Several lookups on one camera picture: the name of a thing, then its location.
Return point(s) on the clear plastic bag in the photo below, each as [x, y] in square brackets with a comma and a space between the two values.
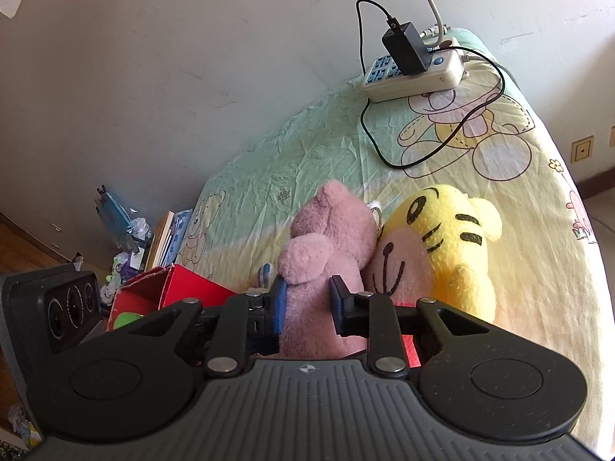
[139, 233]

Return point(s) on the white power strip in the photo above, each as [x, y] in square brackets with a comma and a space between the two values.
[432, 77]

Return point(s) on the red cardboard box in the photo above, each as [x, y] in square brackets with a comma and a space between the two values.
[192, 288]

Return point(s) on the yellow tiger plush toy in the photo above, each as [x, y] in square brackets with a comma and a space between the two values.
[456, 249]

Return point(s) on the blue package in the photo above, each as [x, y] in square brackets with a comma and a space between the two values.
[113, 211]

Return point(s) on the printed bed sheet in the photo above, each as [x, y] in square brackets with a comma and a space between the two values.
[312, 153]

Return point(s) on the crumpled wrapper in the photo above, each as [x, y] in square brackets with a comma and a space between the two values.
[24, 422]

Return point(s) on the stack of books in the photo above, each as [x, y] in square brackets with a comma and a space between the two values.
[168, 240]

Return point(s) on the green toy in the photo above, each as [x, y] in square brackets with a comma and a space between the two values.
[127, 321]

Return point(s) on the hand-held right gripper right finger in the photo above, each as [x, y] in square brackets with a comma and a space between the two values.
[339, 307]

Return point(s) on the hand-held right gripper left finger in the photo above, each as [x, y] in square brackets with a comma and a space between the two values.
[280, 305]

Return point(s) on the pink plush toy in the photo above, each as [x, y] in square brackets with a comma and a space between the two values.
[331, 230]

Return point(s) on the small colourful toy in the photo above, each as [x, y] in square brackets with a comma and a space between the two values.
[122, 266]

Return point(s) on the black power adapter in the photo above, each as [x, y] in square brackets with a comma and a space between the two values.
[406, 48]

